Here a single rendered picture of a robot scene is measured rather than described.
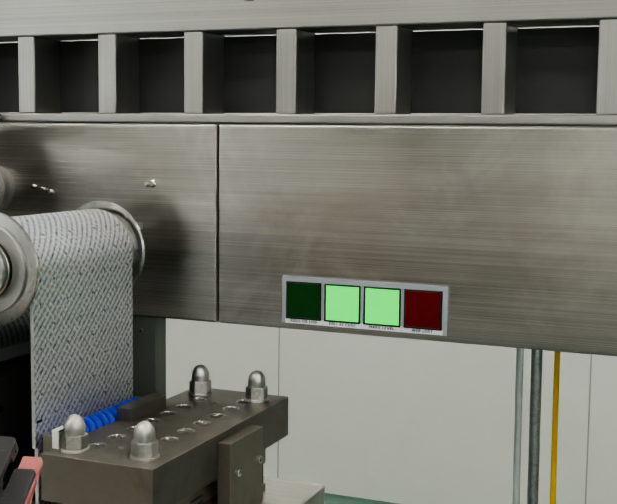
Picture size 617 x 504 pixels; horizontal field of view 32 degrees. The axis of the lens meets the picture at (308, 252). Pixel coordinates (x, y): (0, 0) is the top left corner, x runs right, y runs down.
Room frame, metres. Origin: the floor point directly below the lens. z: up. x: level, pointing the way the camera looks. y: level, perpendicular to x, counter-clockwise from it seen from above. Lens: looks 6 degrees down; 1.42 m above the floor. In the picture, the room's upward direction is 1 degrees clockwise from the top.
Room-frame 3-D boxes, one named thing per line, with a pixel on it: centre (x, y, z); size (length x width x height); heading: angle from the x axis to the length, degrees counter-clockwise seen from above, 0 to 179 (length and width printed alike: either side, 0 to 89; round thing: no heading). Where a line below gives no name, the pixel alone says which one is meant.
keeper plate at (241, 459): (1.43, 0.09, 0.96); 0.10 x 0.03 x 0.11; 157
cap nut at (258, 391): (1.59, 0.07, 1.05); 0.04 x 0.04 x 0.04
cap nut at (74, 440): (1.32, 0.29, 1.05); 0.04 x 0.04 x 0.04
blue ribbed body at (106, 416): (1.46, 0.28, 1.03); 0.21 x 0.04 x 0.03; 157
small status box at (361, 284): (1.52, -0.08, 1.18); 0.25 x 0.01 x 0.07; 67
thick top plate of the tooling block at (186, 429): (1.45, 0.18, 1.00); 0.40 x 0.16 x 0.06; 157
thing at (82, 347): (1.46, 0.30, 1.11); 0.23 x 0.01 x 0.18; 157
